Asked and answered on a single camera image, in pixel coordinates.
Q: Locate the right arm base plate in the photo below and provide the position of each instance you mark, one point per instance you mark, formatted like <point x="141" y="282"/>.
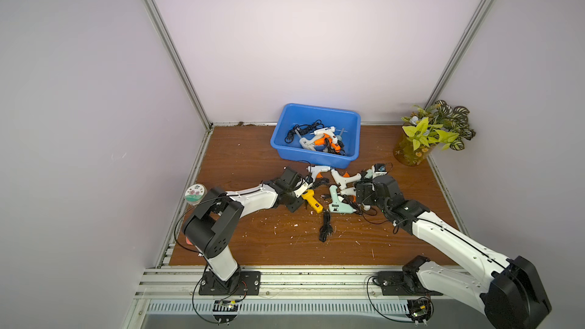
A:
<point x="395" y="283"/>

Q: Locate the small white glue gun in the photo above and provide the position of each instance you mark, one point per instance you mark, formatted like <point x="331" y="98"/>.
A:
<point x="317" y="170"/>

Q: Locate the mint glue gun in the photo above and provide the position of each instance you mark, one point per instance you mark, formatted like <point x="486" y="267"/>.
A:
<point x="337" y="205"/>

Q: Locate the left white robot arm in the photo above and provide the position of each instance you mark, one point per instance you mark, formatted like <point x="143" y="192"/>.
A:
<point x="214" y="220"/>

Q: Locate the blue plastic storage box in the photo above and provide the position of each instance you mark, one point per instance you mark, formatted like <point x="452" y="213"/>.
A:
<point x="306" y="119"/>

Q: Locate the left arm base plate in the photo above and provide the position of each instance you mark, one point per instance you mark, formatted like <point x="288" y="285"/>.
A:
<point x="240" y="283"/>

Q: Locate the glass jar floral lid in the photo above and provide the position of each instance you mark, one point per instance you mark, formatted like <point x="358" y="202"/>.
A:
<point x="195" y="194"/>

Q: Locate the potted green plant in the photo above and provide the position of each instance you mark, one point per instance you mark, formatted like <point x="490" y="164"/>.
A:
<point x="440" y="124"/>

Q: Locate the white glue gun red switch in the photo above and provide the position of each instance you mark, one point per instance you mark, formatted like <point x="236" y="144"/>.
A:
<point x="329" y="131"/>

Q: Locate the large white glue gun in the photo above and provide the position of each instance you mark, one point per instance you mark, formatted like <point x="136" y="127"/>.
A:
<point x="308" y="144"/>

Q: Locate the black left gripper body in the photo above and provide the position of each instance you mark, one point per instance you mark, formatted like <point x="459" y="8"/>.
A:
<point x="292" y="201"/>

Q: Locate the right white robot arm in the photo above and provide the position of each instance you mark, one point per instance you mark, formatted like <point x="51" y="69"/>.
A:
<point x="509" y="292"/>

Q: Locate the yellow glue gun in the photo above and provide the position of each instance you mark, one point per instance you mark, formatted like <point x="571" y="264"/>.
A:
<point x="309" y="197"/>

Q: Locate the white orange glue gun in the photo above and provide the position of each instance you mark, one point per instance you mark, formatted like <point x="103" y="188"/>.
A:
<point x="344" y="181"/>

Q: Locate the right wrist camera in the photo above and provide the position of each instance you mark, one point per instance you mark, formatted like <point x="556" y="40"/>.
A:
<point x="377" y="170"/>

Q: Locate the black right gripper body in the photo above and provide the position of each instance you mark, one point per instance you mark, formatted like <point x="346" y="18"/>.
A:
<point x="363" y="192"/>

